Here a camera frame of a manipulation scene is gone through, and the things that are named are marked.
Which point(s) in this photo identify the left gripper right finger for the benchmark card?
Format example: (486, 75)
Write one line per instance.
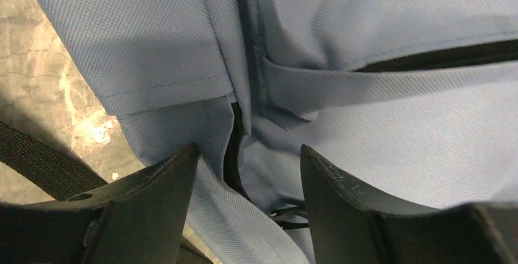
(351, 221)

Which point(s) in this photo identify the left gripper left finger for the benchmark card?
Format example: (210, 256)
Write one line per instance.
(136, 220)

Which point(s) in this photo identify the blue backpack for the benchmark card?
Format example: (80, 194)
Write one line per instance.
(417, 98)

